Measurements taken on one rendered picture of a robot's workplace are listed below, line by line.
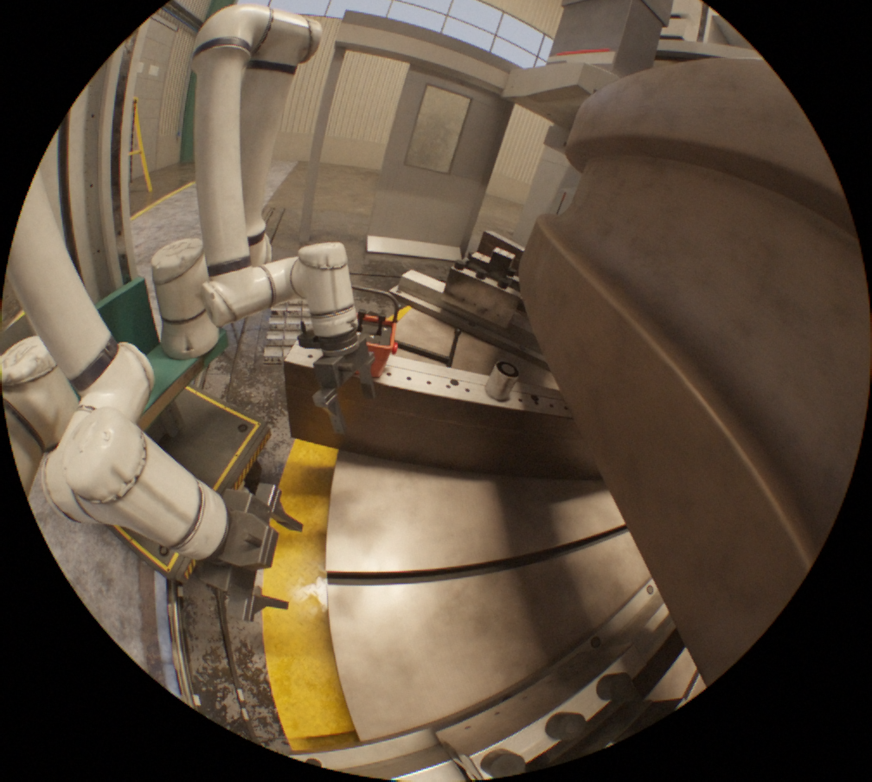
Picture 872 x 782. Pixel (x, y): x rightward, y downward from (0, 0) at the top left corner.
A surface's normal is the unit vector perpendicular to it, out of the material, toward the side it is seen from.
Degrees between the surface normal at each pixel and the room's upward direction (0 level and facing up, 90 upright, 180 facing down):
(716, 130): 90
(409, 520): 0
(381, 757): 0
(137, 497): 71
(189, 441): 0
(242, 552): 25
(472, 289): 90
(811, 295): 90
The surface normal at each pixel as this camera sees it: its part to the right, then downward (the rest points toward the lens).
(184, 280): 0.78, 0.52
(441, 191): 0.33, 0.62
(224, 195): 0.79, 0.22
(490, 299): -0.37, 0.45
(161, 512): 0.92, 0.14
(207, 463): 0.26, -0.79
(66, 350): 0.64, 0.46
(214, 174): 0.51, 0.32
